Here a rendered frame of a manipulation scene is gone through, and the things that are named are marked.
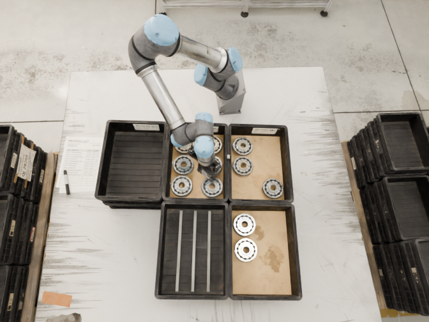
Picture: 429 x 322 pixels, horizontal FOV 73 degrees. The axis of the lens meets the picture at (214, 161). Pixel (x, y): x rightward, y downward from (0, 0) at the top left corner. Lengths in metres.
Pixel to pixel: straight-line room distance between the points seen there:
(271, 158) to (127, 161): 0.74
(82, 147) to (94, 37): 1.65
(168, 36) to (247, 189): 0.78
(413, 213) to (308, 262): 0.96
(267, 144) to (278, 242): 0.50
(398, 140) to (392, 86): 1.04
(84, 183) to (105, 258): 0.41
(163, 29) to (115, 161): 0.70
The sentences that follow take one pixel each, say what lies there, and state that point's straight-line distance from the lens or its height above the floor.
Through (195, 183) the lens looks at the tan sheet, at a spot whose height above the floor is 0.83.
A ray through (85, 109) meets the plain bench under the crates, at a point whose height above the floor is 0.70.
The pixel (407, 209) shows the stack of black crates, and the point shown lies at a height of 0.38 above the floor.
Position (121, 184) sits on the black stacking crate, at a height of 0.83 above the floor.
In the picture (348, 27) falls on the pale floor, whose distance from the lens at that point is 3.54.
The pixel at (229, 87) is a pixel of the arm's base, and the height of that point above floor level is 0.91.
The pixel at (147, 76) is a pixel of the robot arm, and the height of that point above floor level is 1.22.
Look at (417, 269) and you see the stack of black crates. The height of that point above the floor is 0.53.
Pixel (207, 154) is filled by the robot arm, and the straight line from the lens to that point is 1.11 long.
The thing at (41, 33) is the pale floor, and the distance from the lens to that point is 3.44.
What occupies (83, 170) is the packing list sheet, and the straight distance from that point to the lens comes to 1.72.
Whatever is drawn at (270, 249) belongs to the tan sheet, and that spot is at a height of 0.83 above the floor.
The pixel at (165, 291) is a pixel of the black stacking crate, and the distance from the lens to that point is 1.39.
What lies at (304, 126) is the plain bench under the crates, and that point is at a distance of 1.82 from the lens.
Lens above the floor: 2.21
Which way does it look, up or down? 69 degrees down
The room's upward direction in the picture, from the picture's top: 7 degrees clockwise
